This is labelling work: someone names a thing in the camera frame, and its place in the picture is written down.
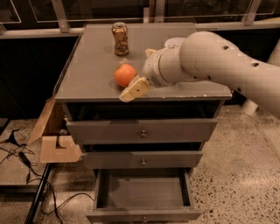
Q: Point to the orange soda can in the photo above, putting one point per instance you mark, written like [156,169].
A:
[120,34]

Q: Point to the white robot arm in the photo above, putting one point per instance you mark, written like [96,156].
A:
[206,56]

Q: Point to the grey middle drawer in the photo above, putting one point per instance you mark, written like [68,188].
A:
[141,159]

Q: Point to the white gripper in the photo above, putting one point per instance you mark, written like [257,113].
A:
[151,69]

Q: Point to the open cardboard box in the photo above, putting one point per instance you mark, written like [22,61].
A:
[57,146]

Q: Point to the orange fruit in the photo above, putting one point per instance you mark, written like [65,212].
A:
[124,74]

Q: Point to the white bowl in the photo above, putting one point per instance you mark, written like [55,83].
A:
[174,42]

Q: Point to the metal window railing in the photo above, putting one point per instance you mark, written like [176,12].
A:
[21,19]

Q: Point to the grey top drawer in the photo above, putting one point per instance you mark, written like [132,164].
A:
[142,131]

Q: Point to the grey drawer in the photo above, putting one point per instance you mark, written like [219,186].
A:
[142,196]
[142,131]
[141,159]

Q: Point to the grey bottom drawer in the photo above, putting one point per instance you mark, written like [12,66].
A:
[142,196]

